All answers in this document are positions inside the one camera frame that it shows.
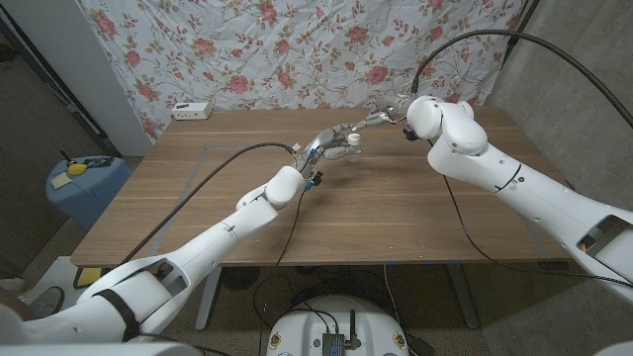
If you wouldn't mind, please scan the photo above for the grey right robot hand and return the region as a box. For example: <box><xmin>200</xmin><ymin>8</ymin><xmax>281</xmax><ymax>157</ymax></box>
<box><xmin>351</xmin><ymin>93</ymin><xmax>415</xmax><ymax>133</ymax></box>

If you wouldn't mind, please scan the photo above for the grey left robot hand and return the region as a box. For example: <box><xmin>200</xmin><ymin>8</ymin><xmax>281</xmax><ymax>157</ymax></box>
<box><xmin>294</xmin><ymin>123</ymin><xmax>363</xmax><ymax>172</ymax></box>

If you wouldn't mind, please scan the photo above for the floral backdrop cloth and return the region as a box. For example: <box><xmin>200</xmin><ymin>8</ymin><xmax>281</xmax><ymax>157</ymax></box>
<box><xmin>76</xmin><ymin>0</ymin><xmax>528</xmax><ymax>144</ymax></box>

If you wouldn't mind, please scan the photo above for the white power strip box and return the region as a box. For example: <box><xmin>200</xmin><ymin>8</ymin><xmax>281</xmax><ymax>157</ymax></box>
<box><xmin>171</xmin><ymin>101</ymin><xmax>213</xmax><ymax>122</ymax></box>

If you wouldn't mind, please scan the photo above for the black backdrop stand pole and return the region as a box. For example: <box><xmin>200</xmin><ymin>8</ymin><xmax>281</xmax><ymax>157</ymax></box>
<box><xmin>501</xmin><ymin>0</ymin><xmax>541</xmax><ymax>65</ymax></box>

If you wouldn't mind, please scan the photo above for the white robot torso base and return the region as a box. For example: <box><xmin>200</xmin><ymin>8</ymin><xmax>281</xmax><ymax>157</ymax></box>
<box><xmin>266</xmin><ymin>295</ymin><xmax>410</xmax><ymax>356</ymax></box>

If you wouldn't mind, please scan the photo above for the white table leg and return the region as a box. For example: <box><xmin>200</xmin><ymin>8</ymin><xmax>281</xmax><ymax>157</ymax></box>
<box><xmin>195</xmin><ymin>269</ymin><xmax>222</xmax><ymax>331</ymax></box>

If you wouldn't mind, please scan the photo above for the grey table leg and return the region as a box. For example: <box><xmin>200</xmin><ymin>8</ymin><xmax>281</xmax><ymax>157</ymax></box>
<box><xmin>447</xmin><ymin>264</ymin><xmax>480</xmax><ymax>330</ymax></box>

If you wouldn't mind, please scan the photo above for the black router with antenna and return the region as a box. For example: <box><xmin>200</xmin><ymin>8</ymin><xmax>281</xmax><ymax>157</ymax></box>
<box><xmin>321</xmin><ymin>310</ymin><xmax>362</xmax><ymax>356</ymax></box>

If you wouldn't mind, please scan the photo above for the black flat device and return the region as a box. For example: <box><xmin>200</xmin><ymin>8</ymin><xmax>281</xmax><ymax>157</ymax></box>
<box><xmin>81</xmin><ymin>155</ymin><xmax>116</xmax><ymax>169</ymax></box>

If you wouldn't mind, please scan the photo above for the blue round stool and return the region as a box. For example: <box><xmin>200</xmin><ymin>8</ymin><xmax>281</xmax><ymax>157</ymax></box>
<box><xmin>45</xmin><ymin>155</ymin><xmax>133</xmax><ymax>231</ymax></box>

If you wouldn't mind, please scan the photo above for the yellow and black board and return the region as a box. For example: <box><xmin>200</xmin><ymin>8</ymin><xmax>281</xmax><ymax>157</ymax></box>
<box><xmin>72</xmin><ymin>266</ymin><xmax>110</xmax><ymax>291</ymax></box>

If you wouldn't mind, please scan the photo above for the dark round floor plate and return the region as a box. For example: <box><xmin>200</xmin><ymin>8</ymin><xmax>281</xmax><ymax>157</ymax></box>
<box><xmin>24</xmin><ymin>285</ymin><xmax>65</xmax><ymax>320</ymax></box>

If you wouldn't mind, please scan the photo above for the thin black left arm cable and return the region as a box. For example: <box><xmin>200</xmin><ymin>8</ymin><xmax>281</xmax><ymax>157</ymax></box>
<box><xmin>251</xmin><ymin>190</ymin><xmax>308</xmax><ymax>298</ymax></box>

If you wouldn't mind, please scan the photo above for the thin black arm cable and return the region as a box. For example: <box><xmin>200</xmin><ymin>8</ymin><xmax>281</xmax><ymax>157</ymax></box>
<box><xmin>251</xmin><ymin>190</ymin><xmax>308</xmax><ymax>298</ymax></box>
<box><xmin>428</xmin><ymin>140</ymin><xmax>633</xmax><ymax>291</ymax></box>

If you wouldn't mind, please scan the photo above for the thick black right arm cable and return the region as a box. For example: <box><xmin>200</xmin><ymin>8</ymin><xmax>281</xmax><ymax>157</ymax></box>
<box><xmin>410</xmin><ymin>28</ymin><xmax>633</xmax><ymax>128</ymax></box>

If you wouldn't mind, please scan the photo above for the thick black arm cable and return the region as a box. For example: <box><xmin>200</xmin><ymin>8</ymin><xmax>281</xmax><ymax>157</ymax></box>
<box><xmin>118</xmin><ymin>141</ymin><xmax>298</xmax><ymax>268</ymax></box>
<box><xmin>410</xmin><ymin>28</ymin><xmax>633</xmax><ymax>128</ymax></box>

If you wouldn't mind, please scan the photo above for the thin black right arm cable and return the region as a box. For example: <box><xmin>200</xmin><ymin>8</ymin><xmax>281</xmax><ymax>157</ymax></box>
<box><xmin>428</xmin><ymin>140</ymin><xmax>633</xmax><ymax>291</ymax></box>

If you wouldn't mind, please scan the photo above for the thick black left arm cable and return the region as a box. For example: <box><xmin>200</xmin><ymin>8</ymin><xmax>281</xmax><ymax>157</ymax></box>
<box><xmin>118</xmin><ymin>141</ymin><xmax>298</xmax><ymax>268</ymax></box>

